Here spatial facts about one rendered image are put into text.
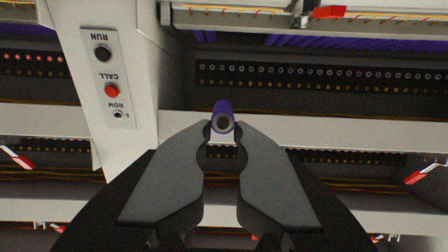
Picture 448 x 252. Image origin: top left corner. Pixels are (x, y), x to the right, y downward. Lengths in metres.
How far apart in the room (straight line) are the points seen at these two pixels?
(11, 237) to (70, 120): 0.56
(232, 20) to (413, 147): 0.32
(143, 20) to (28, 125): 0.23
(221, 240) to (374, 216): 0.39
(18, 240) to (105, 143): 0.55
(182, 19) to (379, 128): 0.31
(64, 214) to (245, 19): 0.46
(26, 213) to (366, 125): 0.60
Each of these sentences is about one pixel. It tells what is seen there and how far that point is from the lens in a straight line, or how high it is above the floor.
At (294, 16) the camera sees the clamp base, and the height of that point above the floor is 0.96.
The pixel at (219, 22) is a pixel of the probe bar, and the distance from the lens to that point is 0.28.
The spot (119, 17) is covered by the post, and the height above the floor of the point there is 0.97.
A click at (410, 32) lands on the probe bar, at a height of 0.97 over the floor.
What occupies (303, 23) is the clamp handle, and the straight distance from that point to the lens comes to 0.25.
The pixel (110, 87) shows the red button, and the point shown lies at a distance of 0.27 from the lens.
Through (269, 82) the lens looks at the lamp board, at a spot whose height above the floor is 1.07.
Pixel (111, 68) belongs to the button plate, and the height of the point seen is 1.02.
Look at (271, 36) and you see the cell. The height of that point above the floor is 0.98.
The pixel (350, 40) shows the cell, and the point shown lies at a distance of 0.38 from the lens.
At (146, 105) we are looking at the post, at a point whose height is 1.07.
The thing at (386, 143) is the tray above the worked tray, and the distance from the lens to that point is 0.36.
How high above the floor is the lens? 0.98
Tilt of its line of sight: 27 degrees up
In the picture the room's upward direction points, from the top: 177 degrees counter-clockwise
